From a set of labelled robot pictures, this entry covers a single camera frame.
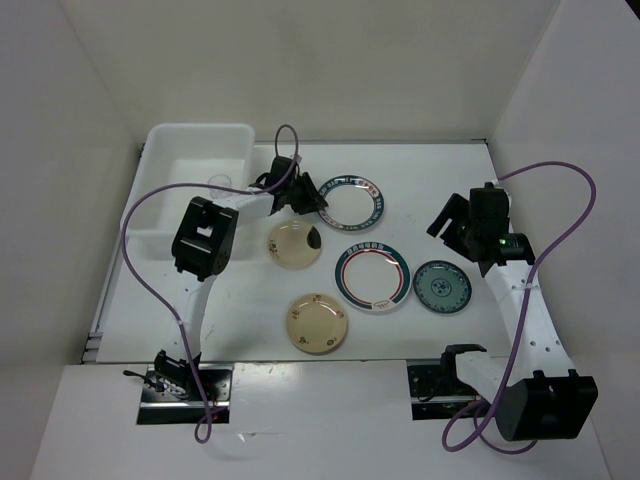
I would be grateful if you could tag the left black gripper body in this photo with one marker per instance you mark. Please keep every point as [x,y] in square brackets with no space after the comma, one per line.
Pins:
[291,190]

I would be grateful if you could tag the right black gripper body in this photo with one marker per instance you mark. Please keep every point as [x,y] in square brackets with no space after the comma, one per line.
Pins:
[473,228]

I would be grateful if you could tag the clear glass cup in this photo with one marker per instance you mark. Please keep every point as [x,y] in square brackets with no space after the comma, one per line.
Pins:
[220,186]

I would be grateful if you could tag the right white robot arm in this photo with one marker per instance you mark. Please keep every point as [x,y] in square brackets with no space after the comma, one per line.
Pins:
[538,395]

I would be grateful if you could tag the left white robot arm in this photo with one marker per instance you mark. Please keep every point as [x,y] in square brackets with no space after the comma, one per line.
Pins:
[202,249]

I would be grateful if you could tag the white plastic bin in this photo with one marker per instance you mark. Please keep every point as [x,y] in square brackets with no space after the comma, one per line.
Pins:
[182,153]

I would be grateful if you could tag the white plate dark green rim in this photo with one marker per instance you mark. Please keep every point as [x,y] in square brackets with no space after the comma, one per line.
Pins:
[354,204]

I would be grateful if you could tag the beige plate with black patch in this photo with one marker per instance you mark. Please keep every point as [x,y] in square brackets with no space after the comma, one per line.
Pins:
[294,244]

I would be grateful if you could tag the teal patterned small plate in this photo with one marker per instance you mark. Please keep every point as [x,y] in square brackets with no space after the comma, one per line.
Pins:
[442,287]

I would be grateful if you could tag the white plate red green rim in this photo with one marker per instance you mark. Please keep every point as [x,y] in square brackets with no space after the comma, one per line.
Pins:
[372,276]

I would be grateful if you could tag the beige plate with red marks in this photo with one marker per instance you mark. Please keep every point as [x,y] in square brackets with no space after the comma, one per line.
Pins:
[316,324]

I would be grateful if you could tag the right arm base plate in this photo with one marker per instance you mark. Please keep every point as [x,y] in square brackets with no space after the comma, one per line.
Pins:
[431,396]

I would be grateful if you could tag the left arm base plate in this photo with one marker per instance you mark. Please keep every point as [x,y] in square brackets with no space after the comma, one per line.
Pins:
[161,405]

